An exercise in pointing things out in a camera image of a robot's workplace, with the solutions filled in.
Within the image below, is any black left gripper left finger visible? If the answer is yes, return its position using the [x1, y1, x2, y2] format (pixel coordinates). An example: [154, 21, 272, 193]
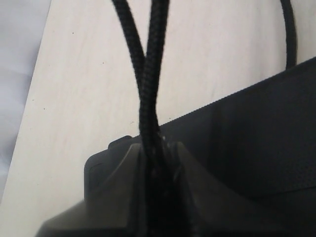
[37, 144, 148, 237]

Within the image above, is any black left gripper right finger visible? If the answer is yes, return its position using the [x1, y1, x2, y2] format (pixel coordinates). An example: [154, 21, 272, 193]
[170, 142, 316, 237]

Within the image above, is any black braided rope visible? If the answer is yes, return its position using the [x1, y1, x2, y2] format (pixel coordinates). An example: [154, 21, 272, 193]
[111, 0, 297, 237]

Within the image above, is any black plastic carrying case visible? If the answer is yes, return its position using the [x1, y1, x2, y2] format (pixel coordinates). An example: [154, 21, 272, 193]
[83, 56, 316, 237]

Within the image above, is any white backdrop curtain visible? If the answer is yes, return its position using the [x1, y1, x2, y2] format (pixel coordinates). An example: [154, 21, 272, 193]
[0, 0, 51, 193]

